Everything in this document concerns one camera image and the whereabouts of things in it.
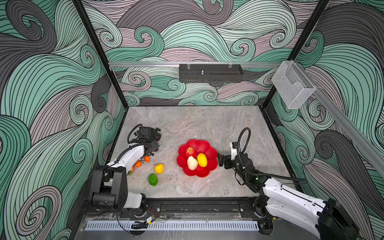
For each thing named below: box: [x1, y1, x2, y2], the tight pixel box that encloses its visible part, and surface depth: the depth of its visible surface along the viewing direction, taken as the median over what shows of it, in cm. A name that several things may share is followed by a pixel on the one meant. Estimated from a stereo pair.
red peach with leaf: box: [128, 165, 135, 176], surface depth 85 cm
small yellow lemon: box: [154, 163, 165, 175], surface depth 86 cm
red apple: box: [185, 146, 196, 158], surface depth 89 cm
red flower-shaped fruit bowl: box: [176, 139, 218, 178], surface depth 90 cm
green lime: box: [148, 173, 158, 186], surface depth 81 cm
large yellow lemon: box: [197, 153, 208, 168], surface depth 88 cm
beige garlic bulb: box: [187, 156, 198, 171], surface depth 85 cm
